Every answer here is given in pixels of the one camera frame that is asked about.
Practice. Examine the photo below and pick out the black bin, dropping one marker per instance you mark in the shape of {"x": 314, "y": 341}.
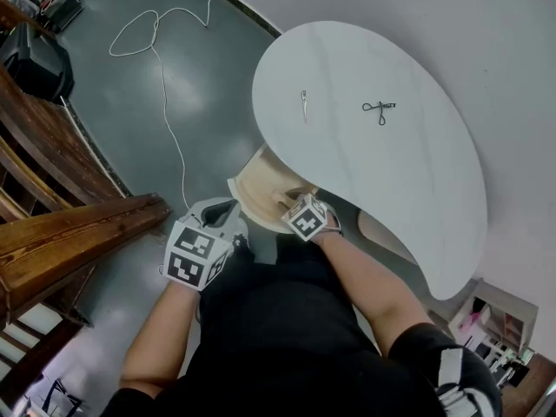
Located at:
{"x": 35, "y": 68}

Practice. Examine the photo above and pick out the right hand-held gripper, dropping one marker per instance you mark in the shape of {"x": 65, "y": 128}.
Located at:
{"x": 306, "y": 220}

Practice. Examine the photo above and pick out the person's right forearm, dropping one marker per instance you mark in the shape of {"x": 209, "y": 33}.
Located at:
{"x": 369, "y": 289}

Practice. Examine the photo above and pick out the metal eyelash curler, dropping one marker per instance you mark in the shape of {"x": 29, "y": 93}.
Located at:
{"x": 380, "y": 109}

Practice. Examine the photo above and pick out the brown wooden staircase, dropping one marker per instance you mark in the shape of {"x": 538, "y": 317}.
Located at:
{"x": 56, "y": 233}

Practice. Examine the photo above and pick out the pink packet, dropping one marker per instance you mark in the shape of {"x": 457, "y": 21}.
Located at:
{"x": 471, "y": 321}

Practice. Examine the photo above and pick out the large wooden drawer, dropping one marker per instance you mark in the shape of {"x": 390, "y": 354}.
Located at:
{"x": 260, "y": 189}

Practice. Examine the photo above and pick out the person's black clothing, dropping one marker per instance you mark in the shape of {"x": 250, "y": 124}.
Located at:
{"x": 282, "y": 341}

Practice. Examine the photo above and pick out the grey shelf unit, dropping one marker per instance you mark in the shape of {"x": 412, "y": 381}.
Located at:
{"x": 499, "y": 319}

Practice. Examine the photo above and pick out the white kidney-shaped desk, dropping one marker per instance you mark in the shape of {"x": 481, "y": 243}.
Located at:
{"x": 369, "y": 167}

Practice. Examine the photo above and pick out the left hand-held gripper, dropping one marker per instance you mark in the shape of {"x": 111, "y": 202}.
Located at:
{"x": 191, "y": 254}

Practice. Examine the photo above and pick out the person's left forearm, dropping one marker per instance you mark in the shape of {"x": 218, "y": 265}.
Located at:
{"x": 160, "y": 341}

